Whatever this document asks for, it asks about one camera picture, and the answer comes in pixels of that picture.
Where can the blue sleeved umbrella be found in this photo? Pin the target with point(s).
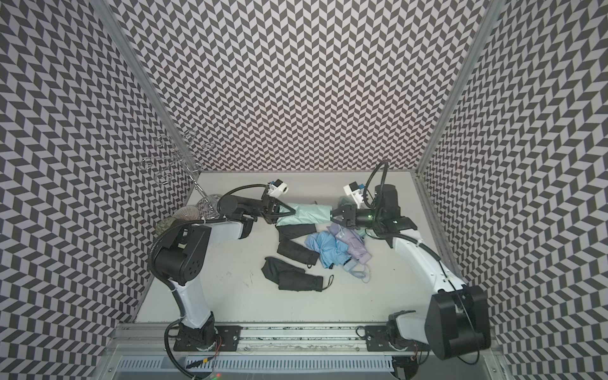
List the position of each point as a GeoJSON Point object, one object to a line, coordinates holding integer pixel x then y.
{"type": "Point", "coordinates": [334, 253]}

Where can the black sleeve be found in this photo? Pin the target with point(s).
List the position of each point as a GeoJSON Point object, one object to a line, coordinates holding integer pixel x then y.
{"type": "Point", "coordinates": [290, 232]}
{"type": "Point", "coordinates": [274, 266]}

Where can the black sleeved umbrella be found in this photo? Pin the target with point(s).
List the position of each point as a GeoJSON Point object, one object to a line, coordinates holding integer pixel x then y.
{"type": "Point", "coordinates": [297, 252]}
{"type": "Point", "coordinates": [295, 281]}

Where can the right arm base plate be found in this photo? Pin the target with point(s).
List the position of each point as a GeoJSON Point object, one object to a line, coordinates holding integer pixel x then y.
{"type": "Point", "coordinates": [378, 338]}

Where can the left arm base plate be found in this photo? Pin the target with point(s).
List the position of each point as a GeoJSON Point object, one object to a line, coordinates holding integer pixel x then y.
{"type": "Point", "coordinates": [207, 339]}

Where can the lavender sleeved umbrella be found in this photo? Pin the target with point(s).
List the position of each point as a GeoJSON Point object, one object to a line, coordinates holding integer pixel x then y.
{"type": "Point", "coordinates": [356, 245]}

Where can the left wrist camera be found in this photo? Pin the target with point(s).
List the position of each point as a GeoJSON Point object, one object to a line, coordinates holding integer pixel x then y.
{"type": "Point", "coordinates": [277, 188]}

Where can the green drinking glass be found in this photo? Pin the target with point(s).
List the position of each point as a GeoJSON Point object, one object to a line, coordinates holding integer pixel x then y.
{"type": "Point", "coordinates": [164, 225]}

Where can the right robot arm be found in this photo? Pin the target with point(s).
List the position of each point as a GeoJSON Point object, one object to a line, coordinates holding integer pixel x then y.
{"type": "Point", "coordinates": [453, 320]}

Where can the lavender sleeve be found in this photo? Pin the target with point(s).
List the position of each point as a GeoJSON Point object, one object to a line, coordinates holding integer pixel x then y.
{"type": "Point", "coordinates": [337, 229]}

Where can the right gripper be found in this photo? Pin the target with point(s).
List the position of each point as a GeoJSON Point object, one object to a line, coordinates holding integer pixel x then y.
{"type": "Point", "coordinates": [349, 216]}

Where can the wire glass rack stand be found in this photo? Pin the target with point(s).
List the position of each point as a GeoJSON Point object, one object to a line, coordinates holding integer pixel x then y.
{"type": "Point", "coordinates": [167, 162]}

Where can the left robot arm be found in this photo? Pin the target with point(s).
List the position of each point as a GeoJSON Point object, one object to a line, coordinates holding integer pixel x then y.
{"type": "Point", "coordinates": [178, 254]}

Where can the ribbed glass bowl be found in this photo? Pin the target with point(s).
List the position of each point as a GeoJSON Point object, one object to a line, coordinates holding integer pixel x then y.
{"type": "Point", "coordinates": [188, 213]}

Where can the mint green sleeved umbrella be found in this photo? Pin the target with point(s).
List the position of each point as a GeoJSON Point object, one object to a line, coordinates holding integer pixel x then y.
{"type": "Point", "coordinates": [365, 233]}

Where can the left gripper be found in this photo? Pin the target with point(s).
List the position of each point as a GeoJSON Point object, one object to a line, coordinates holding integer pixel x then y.
{"type": "Point", "coordinates": [271, 210]}

